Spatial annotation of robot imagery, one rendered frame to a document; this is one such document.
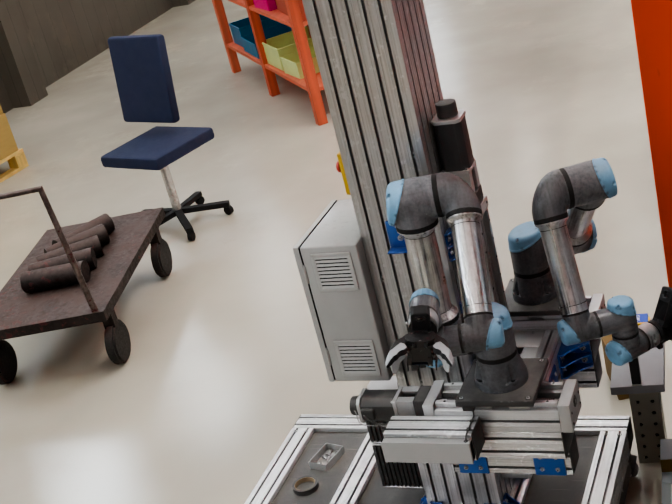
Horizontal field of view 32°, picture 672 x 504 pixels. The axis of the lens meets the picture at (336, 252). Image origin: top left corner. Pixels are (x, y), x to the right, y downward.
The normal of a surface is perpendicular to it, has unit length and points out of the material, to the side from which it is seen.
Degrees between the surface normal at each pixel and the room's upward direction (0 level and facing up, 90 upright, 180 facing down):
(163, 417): 0
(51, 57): 90
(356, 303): 90
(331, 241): 0
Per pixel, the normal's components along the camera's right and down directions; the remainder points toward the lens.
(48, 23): 0.91, -0.05
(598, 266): -0.23, -0.88
